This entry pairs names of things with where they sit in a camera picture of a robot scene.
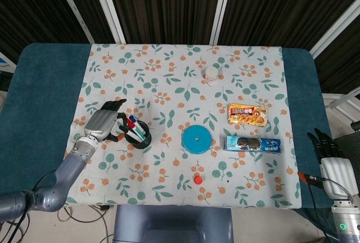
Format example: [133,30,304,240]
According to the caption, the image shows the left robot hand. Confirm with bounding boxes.
[83,98,133,144]

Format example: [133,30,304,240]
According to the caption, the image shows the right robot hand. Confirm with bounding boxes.
[298,128,360,199]

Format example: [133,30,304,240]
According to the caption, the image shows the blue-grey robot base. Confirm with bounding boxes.
[112,204,235,243]

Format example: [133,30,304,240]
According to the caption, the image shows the red cap marker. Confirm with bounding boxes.
[127,118,143,140]

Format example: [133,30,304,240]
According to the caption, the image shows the blue-capped white marker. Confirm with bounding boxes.
[129,115,146,139]

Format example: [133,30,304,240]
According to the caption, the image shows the black mesh pen holder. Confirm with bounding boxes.
[124,121,152,149]

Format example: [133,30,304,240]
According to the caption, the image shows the black mesh chair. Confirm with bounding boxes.
[334,121,360,160]

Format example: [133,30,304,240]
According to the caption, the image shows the teal table cover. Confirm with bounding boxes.
[0,42,334,209]

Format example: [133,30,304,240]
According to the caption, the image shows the white metal rack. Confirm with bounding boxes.
[321,89,360,120]

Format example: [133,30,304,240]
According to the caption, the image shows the floral white tablecloth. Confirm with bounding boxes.
[65,43,303,209]

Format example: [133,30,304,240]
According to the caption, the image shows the blue cookie box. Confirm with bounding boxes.
[223,135,282,155]

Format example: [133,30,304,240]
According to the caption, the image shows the blue round disc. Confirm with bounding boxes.
[181,124,214,155]

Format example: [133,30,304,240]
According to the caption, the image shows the yellow curry box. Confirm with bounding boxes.
[226,102,269,128]

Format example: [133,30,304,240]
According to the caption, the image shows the small white jar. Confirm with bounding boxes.
[204,66,219,84]

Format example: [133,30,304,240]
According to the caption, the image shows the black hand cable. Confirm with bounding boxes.
[308,176,352,243]

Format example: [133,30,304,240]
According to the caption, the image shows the grey floor cable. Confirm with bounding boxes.
[57,204,114,243]

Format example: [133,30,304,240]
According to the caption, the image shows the white frame post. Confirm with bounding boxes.
[51,0,95,44]
[89,0,126,44]
[309,0,360,59]
[209,0,235,46]

